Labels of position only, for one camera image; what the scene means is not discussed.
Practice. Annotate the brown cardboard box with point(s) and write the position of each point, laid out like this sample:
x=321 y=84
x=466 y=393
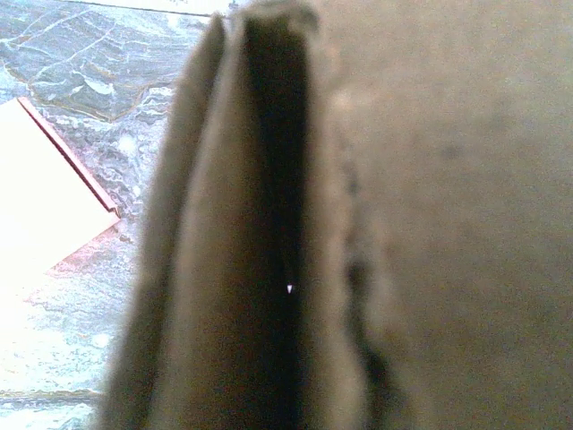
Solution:
x=447 y=224

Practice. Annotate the pink flat box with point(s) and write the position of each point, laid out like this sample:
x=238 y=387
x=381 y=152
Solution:
x=45 y=188

